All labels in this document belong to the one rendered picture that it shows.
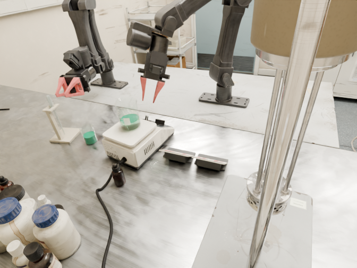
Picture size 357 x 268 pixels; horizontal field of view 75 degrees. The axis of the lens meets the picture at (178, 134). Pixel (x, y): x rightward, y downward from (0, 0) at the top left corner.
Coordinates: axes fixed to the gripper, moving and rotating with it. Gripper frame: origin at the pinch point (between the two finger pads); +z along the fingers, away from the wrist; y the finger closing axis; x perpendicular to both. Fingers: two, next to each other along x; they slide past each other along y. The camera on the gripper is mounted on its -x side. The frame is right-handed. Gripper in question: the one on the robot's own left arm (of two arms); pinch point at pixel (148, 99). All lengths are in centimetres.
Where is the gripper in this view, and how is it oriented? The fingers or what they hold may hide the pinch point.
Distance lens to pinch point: 78.1
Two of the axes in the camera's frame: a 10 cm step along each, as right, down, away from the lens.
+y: 9.6, 1.8, 2.0
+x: -1.6, -2.3, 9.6
